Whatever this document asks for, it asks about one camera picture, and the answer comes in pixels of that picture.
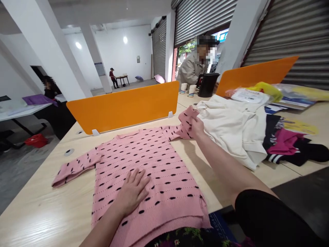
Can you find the person's left hand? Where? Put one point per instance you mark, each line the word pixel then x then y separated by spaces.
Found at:
pixel 133 195

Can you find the person's right hand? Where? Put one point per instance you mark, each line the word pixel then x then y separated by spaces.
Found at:
pixel 199 128

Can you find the person's right fingers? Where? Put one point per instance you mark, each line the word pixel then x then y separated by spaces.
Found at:
pixel 196 123

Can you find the pink sweater with black dashes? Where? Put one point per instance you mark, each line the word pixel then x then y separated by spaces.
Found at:
pixel 144 159

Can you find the stack of paper cups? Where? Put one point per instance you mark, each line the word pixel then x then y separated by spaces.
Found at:
pixel 192 91
pixel 184 89

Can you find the cream white jacket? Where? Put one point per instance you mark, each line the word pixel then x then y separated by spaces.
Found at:
pixel 231 126

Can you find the black kettle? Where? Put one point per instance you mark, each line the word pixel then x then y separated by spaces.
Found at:
pixel 207 86

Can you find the white plastic packet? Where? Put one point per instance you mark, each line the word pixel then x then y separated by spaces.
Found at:
pixel 248 96

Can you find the pink umbrella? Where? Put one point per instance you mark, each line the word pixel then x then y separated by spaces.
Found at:
pixel 160 78

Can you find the purple umbrella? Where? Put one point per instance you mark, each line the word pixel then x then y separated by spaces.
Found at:
pixel 139 78

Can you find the short orange divider panel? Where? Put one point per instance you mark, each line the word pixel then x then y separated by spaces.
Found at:
pixel 254 77

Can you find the long orange divider panel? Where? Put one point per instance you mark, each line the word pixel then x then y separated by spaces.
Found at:
pixel 123 108

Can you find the zebra print garment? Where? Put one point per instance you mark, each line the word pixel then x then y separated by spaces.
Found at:
pixel 270 140

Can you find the yellow plastic bag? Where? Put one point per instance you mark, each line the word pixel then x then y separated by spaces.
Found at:
pixel 270 90

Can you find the narrow grey roller shutter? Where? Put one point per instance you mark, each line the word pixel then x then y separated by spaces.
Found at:
pixel 160 49

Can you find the small wooden table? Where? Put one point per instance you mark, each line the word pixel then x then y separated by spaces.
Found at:
pixel 122 78

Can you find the magenta garment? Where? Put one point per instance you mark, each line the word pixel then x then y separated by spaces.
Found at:
pixel 282 141

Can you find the blue and white packages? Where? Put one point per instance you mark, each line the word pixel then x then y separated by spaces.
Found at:
pixel 293 99

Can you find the blue patterned cushion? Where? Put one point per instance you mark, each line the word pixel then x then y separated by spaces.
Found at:
pixel 221 223

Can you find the half open grey roller shutter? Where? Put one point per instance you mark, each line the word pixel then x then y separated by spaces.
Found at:
pixel 203 18

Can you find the yellow flat packet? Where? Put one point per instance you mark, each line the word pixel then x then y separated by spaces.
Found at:
pixel 303 127

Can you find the black garment with white stripes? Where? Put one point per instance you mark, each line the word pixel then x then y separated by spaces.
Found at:
pixel 306 154

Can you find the person's body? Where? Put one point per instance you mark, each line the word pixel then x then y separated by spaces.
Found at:
pixel 190 238

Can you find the wide grey roller shutter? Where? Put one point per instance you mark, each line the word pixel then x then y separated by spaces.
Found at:
pixel 295 38

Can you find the red basket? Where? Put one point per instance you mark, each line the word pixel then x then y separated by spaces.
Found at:
pixel 36 141

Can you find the purple cloth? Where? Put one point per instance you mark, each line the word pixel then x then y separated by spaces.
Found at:
pixel 37 99

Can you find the white table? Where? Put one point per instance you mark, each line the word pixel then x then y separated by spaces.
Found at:
pixel 18 110

